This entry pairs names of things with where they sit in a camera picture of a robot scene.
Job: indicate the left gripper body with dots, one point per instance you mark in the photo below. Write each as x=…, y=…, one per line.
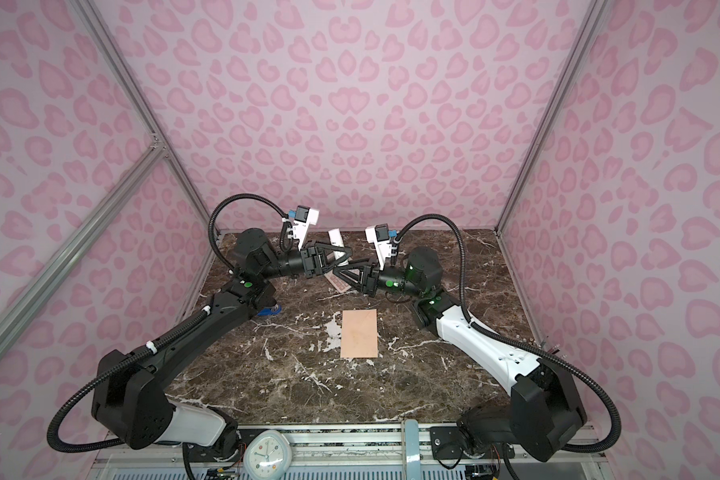
x=291, y=264

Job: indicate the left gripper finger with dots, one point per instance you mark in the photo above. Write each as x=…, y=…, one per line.
x=329, y=248
x=330, y=262

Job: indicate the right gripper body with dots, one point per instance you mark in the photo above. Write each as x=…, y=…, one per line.
x=398, y=281

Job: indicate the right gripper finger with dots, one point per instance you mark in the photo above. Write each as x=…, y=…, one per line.
x=363, y=265
x=354, y=279

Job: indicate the peach envelope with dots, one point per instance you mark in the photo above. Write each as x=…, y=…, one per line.
x=359, y=334

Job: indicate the white glue stick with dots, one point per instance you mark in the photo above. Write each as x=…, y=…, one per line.
x=335, y=237

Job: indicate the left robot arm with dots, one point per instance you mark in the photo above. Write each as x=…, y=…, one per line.
x=131, y=401

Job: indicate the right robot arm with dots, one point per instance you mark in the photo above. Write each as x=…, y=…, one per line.
x=545, y=410

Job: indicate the pink calculator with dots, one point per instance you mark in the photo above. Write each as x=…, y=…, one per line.
x=339, y=285

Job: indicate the blue stapler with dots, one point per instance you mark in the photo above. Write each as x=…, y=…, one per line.
x=270, y=311

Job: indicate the light blue tape strip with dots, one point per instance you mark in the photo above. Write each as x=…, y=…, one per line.
x=411, y=451

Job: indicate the white desk clock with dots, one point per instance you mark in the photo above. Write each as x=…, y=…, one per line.
x=268, y=456

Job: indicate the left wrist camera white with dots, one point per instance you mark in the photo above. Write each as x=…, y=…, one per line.
x=298, y=222

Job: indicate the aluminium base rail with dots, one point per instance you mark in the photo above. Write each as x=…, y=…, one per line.
x=349, y=451

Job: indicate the aluminium diagonal frame bar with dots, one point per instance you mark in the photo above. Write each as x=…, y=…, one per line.
x=15, y=319

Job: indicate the aluminium frame strut left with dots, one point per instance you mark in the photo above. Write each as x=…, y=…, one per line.
x=91, y=19

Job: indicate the aluminium frame strut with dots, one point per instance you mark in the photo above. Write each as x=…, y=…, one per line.
x=91, y=19
x=596, y=16

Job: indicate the aluminium frame strut right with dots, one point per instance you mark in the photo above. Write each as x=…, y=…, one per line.
x=596, y=16

